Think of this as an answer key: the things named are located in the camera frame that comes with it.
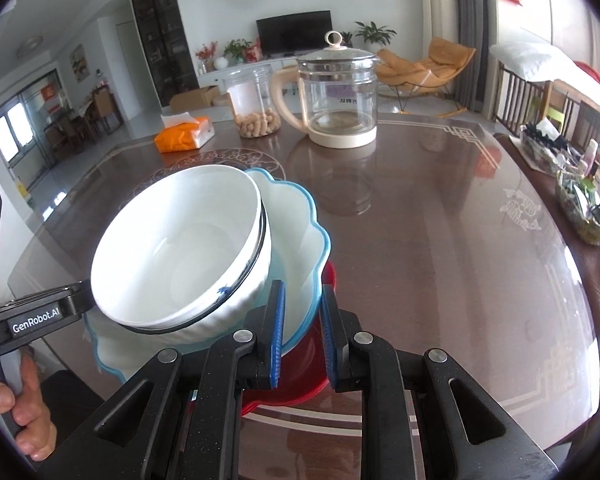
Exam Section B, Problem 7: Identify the red flower plate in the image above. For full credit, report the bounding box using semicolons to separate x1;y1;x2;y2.
238;261;338;418

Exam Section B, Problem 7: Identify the white blue floral bowl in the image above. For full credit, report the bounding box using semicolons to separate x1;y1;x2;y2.
91;165;272;337

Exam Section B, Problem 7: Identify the scalloped white blue bowl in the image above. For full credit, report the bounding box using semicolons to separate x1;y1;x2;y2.
84;168;332;382

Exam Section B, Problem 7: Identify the white ribbed black-rimmed bowl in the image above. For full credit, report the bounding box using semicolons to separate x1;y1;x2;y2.
98;202;272;340

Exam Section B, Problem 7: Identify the person's left hand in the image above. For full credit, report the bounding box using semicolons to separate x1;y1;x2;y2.
0;353;57;462

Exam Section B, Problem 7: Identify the wooden dining chair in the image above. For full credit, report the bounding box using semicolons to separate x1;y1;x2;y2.
92;84;123;134

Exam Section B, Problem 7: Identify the orange tissue pack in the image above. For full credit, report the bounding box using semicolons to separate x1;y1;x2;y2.
154;113;215;154

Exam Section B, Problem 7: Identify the basket of small bottles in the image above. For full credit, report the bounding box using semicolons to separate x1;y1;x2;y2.
556;139;600;246

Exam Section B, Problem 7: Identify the cardboard box on floor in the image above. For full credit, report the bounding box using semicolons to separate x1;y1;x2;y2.
170;86;220;114

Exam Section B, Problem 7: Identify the white tv cabinet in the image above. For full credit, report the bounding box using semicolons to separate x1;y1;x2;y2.
197;56;297;93

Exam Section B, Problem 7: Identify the orange rocking lounge chair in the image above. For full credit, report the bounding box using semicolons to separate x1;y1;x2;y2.
375;37;477;118

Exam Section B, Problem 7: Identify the clear plastic snack jar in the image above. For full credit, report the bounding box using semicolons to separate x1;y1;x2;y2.
226;66;282;139

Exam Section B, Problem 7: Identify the dark tall display cabinet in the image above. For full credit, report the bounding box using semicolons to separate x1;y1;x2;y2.
131;0;199;107

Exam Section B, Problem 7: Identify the green potted plant right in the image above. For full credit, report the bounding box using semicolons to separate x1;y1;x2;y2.
354;21;396;53

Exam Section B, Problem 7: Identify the black flat television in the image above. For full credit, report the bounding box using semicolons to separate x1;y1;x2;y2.
256;10;332;56

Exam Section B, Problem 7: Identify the glass kettle cream handle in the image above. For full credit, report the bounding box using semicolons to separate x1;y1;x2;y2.
270;30;378;150

